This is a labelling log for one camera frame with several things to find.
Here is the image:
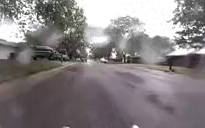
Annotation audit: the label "dark parked vehicle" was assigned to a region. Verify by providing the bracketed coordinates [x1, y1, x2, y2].
[31, 45, 71, 62]

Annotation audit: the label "grass verge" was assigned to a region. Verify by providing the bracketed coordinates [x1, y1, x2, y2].
[136, 63, 205, 81]

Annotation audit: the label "grass lawn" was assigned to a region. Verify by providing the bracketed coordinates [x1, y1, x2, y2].
[0, 59, 68, 87]

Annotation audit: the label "large leafy tree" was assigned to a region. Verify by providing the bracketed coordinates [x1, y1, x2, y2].
[0, 0, 90, 60]

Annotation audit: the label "pale concrete kerb strip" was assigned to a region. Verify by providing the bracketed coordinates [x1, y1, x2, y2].
[0, 62, 78, 108]

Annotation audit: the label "pale car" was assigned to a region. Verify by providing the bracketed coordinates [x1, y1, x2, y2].
[99, 57, 109, 64]

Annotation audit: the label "dark low house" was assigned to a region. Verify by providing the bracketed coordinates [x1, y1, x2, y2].
[165, 46, 205, 70]

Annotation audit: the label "grey asphalt road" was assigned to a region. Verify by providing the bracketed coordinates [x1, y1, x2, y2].
[0, 61, 205, 128]

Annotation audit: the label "white house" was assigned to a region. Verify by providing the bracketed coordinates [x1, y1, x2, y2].
[0, 37, 24, 62]

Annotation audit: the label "row of distant trees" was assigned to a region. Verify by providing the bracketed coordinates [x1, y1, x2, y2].
[91, 15, 176, 64]

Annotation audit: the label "tree with dark foliage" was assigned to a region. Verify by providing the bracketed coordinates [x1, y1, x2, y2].
[171, 0, 205, 50]

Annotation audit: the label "dark post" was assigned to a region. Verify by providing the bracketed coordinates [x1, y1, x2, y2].
[168, 57, 175, 73]

